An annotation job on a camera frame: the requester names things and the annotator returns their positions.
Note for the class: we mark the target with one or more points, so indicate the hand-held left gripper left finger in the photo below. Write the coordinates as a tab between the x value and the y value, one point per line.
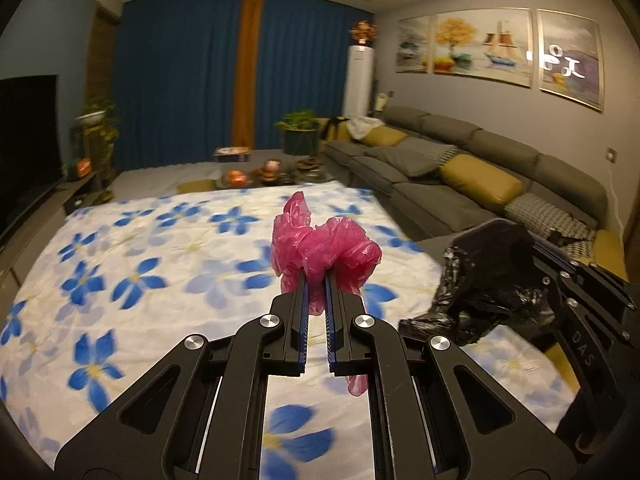
301	330

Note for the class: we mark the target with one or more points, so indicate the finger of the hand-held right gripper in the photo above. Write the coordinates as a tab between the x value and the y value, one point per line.
590	275
582	345

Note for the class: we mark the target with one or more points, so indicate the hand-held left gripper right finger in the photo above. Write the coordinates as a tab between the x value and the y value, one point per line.
331	330

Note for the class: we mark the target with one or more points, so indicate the pink plastic bag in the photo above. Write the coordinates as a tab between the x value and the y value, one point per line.
325	245

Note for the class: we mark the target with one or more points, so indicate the black plastic bag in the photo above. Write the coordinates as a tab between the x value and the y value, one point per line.
485	280

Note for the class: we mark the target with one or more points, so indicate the large black white patterned cushion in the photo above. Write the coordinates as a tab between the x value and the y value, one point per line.
545	215

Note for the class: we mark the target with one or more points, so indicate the grey sectional sofa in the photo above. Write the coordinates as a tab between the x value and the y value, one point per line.
550	170

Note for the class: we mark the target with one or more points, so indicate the large yellow cushion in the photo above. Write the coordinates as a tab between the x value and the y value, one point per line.
480	180

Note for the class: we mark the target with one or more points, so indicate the brown ornaments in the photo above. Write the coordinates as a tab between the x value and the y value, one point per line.
310	170

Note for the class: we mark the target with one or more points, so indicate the pink figurine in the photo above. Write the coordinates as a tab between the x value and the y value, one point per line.
271	170

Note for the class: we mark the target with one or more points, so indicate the blue floral tablecloth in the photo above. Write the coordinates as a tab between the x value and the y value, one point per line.
150	270

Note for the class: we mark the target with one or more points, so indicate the orange figurine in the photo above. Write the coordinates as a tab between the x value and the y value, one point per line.
237	178

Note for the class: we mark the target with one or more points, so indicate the flat grey cushion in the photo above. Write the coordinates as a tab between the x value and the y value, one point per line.
410	162

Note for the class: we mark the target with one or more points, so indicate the flat printed box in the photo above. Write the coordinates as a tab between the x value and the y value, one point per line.
231	154

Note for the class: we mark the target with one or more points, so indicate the potted plant in dark pot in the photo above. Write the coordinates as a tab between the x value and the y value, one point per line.
300	132

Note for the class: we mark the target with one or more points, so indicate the small yellow cushion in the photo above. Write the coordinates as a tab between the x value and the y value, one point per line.
384	136

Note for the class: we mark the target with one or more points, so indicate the black clothing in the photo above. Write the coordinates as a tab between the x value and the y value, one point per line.
332	129

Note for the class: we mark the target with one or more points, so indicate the white cloth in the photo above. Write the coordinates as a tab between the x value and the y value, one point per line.
364	127

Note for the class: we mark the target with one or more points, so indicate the purple abstract painting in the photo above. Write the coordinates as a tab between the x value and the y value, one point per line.
570	60

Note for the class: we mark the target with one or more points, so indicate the white handheld appliance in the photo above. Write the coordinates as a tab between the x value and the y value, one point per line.
381	101

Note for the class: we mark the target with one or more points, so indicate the white standing air conditioner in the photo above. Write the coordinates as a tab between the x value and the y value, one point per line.
359	82

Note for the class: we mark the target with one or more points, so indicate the sailboat and tree painting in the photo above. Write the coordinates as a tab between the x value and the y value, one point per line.
480	47

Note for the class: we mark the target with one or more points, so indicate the television stand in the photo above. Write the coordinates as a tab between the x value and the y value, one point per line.
75	195

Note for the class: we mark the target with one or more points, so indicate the orange curtain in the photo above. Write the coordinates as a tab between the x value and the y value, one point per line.
248	70

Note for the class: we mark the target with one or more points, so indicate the narrow blue curtain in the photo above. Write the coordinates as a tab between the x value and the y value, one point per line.
305	60

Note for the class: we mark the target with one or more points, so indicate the wide blue curtain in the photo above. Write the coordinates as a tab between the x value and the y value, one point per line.
175	85

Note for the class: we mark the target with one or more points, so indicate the potted plant on stand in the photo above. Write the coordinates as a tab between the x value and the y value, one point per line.
97	125

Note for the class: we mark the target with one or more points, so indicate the small landscape painting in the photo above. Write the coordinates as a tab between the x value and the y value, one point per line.
414	45

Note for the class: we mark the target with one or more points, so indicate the red gold flower decoration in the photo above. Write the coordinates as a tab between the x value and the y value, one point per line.
362	32

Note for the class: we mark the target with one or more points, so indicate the black television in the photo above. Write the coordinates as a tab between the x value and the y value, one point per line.
25	160

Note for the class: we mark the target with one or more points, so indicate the wall socket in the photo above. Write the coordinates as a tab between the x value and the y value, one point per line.
611	155

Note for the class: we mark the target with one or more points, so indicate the wooden wall panel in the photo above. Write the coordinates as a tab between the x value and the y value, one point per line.
102	60

